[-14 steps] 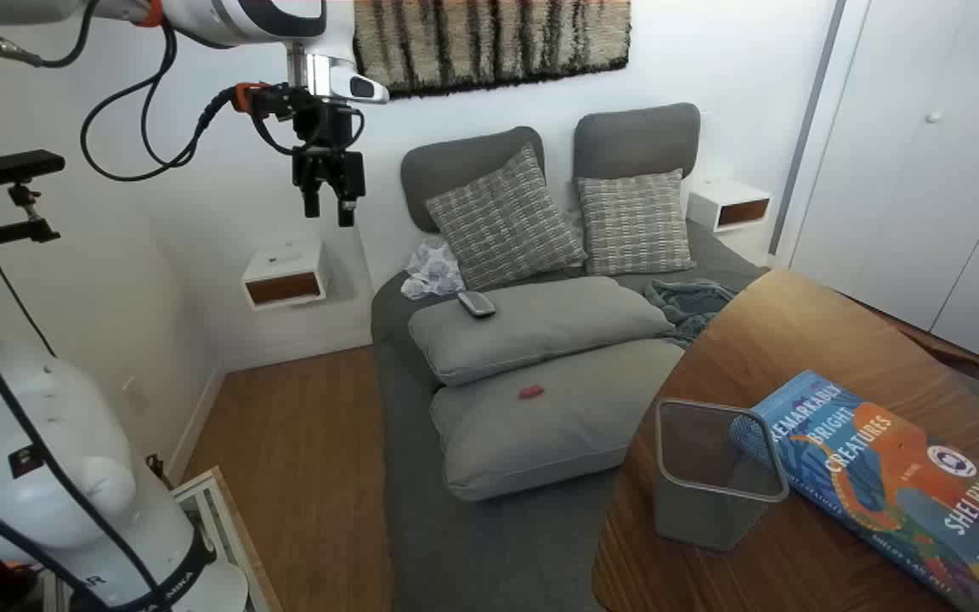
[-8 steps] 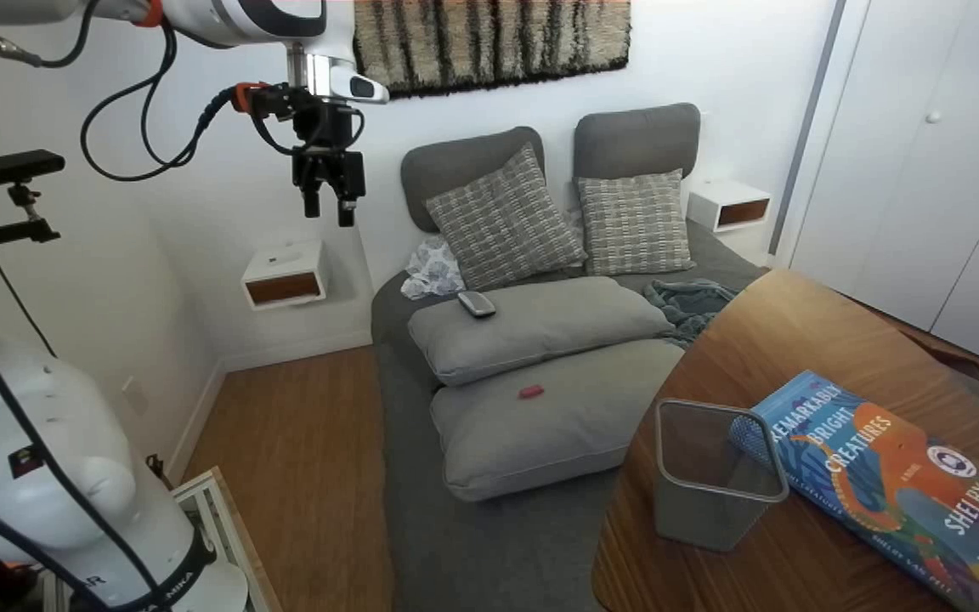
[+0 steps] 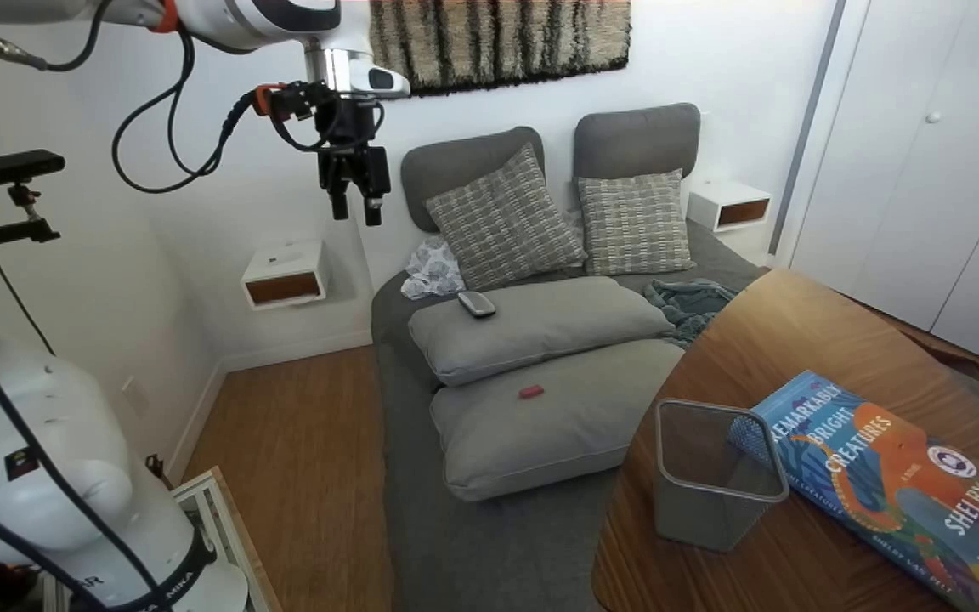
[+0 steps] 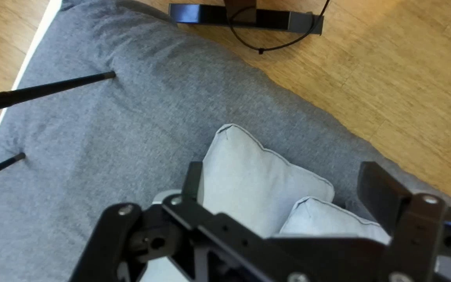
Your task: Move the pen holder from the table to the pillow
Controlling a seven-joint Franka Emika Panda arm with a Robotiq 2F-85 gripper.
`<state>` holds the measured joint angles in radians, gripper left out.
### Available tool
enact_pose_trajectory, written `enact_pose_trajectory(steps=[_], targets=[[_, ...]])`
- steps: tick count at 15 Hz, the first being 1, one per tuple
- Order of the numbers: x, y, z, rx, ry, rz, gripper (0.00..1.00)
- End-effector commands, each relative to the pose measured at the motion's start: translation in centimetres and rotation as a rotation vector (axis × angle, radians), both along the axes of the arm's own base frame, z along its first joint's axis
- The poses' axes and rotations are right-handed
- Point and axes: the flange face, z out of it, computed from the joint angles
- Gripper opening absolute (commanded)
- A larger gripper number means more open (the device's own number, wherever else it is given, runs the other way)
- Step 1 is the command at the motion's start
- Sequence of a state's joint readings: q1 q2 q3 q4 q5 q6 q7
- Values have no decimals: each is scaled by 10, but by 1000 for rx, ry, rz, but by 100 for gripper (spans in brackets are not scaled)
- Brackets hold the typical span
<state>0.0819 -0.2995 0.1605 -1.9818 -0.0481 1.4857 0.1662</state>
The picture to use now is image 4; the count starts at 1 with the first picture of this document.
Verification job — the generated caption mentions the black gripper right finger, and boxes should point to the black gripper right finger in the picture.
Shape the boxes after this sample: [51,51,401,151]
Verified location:
[358,161,451,282]

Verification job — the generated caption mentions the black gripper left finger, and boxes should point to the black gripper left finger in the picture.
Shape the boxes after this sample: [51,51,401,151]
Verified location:
[68,161,207,282]

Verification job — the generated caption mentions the large light grey pillow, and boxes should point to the large light grey pillow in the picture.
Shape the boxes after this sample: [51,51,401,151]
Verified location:
[196,123,337,240]

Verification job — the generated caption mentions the dark grey sofa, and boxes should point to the dark grey sofa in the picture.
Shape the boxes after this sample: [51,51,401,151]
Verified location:
[0,0,451,282]

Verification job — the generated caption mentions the black metal base bar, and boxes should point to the black metal base bar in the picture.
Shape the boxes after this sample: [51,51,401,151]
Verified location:
[168,0,326,37]

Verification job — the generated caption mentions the thin black floor cable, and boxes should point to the thin black floor cable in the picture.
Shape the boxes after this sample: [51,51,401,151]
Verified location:
[228,0,333,56]

